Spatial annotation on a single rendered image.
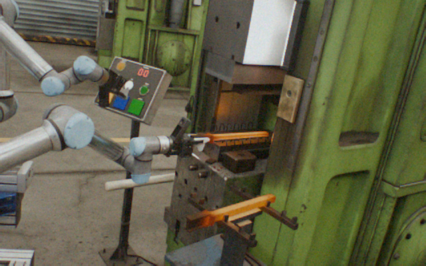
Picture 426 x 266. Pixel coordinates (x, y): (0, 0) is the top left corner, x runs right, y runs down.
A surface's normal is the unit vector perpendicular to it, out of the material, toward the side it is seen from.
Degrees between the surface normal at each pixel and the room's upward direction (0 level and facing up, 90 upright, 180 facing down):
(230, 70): 90
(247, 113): 90
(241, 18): 90
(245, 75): 90
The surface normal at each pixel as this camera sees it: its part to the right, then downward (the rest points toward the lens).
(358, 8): 0.56, 0.33
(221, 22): -0.81, 0.05
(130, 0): 0.29, 0.33
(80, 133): 0.79, 0.28
